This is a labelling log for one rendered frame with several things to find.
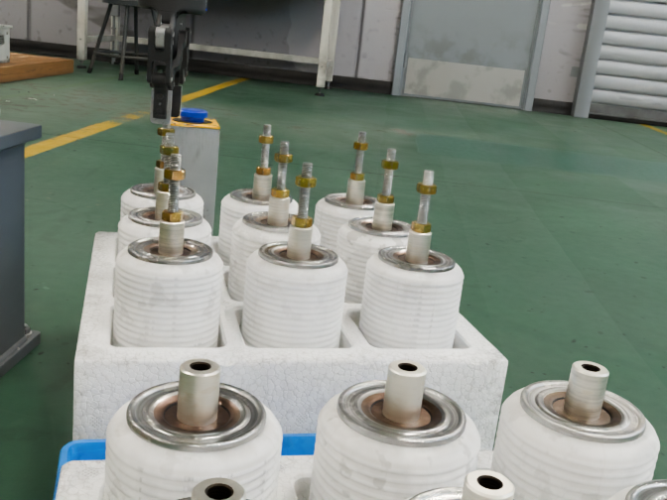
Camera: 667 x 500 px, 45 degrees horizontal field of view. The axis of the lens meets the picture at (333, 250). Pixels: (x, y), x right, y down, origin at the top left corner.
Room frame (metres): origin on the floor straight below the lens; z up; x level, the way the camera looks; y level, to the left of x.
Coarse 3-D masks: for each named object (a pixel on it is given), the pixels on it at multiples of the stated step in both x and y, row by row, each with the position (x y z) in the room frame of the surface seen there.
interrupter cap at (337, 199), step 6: (342, 192) 1.01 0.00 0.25; (330, 198) 0.98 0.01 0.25; (336, 198) 0.98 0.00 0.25; (342, 198) 0.99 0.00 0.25; (366, 198) 1.00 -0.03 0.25; (372, 198) 1.00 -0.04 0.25; (336, 204) 0.95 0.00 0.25; (342, 204) 0.95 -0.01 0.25; (348, 204) 0.95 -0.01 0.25; (354, 204) 0.96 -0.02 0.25; (366, 204) 0.98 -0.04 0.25; (372, 204) 0.97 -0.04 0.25
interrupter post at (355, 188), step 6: (348, 180) 0.98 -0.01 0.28; (348, 186) 0.98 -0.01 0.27; (354, 186) 0.97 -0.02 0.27; (360, 186) 0.97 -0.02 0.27; (348, 192) 0.97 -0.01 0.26; (354, 192) 0.97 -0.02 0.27; (360, 192) 0.97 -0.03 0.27; (348, 198) 0.97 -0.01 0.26; (354, 198) 0.97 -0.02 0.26; (360, 198) 0.97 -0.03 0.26; (360, 204) 0.97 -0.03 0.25
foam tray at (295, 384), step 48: (96, 240) 0.93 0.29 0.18; (96, 288) 0.77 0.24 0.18; (96, 336) 0.65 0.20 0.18; (240, 336) 0.68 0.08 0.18; (480, 336) 0.75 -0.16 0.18; (96, 384) 0.60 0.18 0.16; (144, 384) 0.61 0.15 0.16; (240, 384) 0.63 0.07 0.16; (288, 384) 0.64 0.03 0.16; (336, 384) 0.65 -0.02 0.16; (432, 384) 0.68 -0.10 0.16; (480, 384) 0.69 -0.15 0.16; (96, 432) 0.60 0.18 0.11; (288, 432) 0.64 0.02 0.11; (480, 432) 0.69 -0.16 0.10
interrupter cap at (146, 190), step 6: (132, 186) 0.92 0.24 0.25; (138, 186) 0.93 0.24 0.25; (144, 186) 0.93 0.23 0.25; (150, 186) 0.93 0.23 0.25; (180, 186) 0.95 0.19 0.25; (132, 192) 0.90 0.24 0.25; (138, 192) 0.89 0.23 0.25; (144, 192) 0.90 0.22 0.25; (150, 192) 0.91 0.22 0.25; (180, 192) 0.92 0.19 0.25; (186, 192) 0.92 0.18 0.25; (192, 192) 0.92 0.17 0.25; (150, 198) 0.88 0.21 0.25; (180, 198) 0.89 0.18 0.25; (186, 198) 0.90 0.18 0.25
